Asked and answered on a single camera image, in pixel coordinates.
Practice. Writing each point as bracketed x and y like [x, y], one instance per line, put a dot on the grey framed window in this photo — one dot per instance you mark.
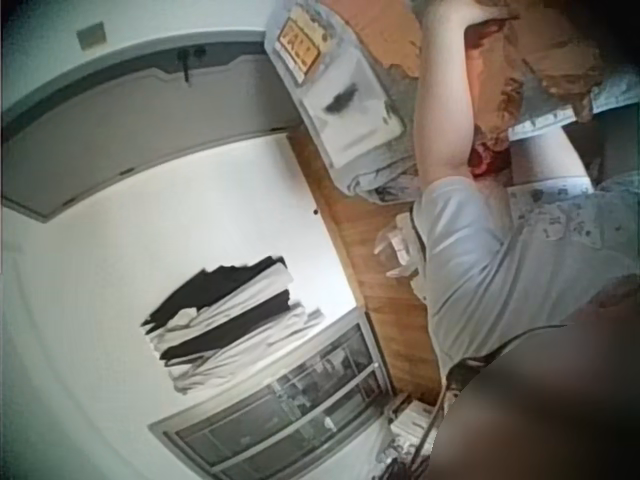
[280, 405]

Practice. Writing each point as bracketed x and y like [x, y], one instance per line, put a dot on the heap of white items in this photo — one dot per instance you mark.
[412, 430]

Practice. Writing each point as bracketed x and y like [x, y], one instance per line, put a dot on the grey wall switch plate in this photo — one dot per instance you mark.
[90, 35]

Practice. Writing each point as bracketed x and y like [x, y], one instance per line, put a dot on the blue grey folded fabric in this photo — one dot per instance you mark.
[380, 175]

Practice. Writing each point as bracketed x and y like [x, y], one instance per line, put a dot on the black and white hanging clothes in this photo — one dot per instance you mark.
[230, 320]

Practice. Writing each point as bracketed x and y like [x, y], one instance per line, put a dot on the light blue patterned cloth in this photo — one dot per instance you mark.
[560, 116]

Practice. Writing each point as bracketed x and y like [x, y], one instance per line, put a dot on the red small object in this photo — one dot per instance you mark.
[481, 161]

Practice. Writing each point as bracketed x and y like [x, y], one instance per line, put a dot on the grey door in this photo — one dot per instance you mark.
[125, 125]

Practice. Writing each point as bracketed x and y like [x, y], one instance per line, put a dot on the brown patterned cloth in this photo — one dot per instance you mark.
[540, 55]

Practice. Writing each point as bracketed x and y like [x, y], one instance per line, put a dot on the clear plastic packaging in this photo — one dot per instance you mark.
[400, 250]

